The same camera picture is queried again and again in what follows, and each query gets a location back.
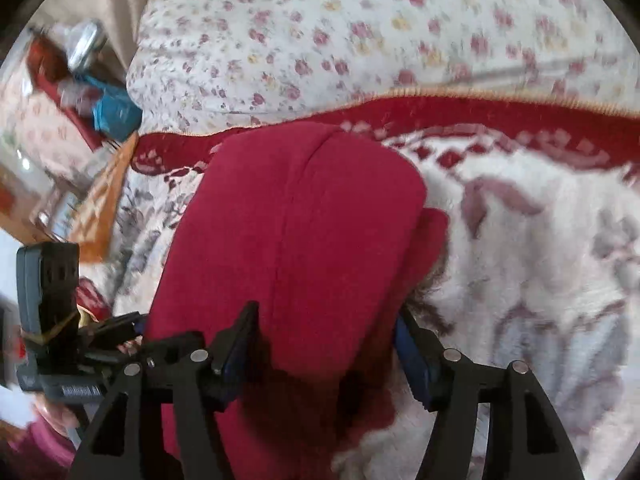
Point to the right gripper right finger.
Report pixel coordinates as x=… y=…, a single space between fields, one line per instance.
x=526 y=439

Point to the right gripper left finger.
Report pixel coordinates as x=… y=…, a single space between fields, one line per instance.
x=157 y=421

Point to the dark red small garment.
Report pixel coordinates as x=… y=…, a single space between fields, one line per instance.
x=328 y=232

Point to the person's left hand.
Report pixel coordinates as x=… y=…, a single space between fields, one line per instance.
x=62 y=419

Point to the orange checkered plush cloth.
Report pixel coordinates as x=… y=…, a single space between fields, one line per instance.
x=93 y=222

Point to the red and white plush blanket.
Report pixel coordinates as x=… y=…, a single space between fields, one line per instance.
x=542 y=260

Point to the blue plastic bag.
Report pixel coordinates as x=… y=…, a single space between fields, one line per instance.
x=114 y=113

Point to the clear plastic bag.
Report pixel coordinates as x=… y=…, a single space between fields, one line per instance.
x=78 y=96

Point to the silver metal pot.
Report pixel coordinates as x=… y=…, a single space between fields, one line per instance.
x=82 y=44

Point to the white floral quilt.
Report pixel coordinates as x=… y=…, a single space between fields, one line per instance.
x=207 y=65

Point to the beige curtain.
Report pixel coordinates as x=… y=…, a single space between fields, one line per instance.
x=120 y=20

